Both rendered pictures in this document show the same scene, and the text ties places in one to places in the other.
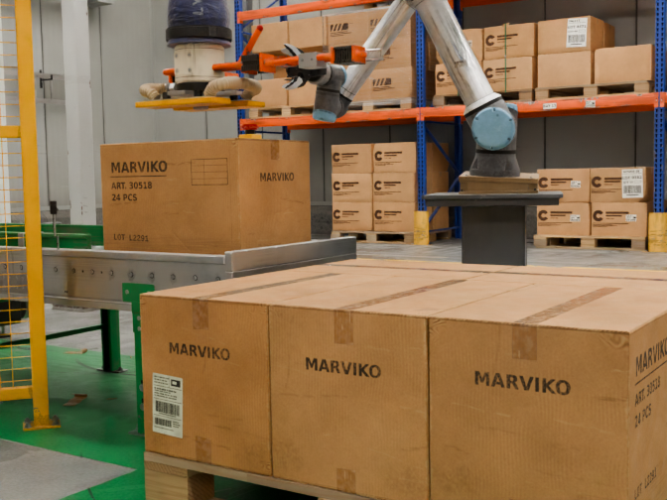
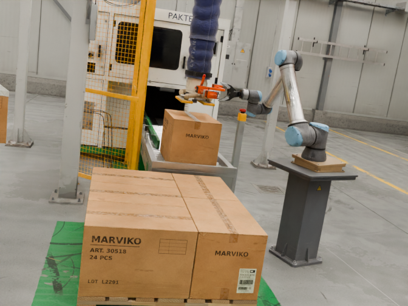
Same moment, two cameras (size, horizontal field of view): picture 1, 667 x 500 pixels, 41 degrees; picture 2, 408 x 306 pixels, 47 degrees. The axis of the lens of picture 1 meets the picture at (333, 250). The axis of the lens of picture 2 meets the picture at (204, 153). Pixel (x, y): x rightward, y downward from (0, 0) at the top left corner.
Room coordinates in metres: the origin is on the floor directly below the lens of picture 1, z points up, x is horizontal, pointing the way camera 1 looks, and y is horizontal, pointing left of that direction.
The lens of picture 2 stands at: (0.36, -2.48, 1.45)
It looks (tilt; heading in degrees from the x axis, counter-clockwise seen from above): 11 degrees down; 44
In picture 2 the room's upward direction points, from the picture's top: 8 degrees clockwise
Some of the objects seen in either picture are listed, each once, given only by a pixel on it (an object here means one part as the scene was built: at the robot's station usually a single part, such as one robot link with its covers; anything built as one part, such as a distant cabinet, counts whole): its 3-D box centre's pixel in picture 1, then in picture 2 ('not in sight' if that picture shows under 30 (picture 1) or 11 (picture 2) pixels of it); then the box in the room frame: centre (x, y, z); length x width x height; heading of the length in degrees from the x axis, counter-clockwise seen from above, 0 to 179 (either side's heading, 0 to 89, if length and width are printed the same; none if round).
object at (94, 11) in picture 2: not in sight; (93, 22); (2.58, 1.24, 1.62); 0.20 x 0.05 x 0.30; 57
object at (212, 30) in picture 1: (200, 36); (198, 73); (3.15, 0.45, 1.31); 0.23 x 0.23 x 0.04
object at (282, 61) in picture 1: (266, 68); (215, 90); (3.15, 0.22, 1.20); 0.93 x 0.30 x 0.04; 58
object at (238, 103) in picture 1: (217, 101); (205, 100); (3.23, 0.40, 1.09); 0.34 x 0.10 x 0.05; 58
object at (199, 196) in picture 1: (206, 200); (189, 138); (3.13, 0.44, 0.75); 0.60 x 0.40 x 0.40; 58
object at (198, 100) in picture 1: (182, 98); (184, 98); (3.07, 0.50, 1.09); 0.34 x 0.10 x 0.05; 58
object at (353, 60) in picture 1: (347, 55); (210, 94); (2.83, -0.06, 1.20); 0.08 x 0.07 x 0.05; 58
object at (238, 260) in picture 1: (297, 252); (195, 167); (2.94, 0.12, 0.58); 0.70 x 0.03 x 0.06; 147
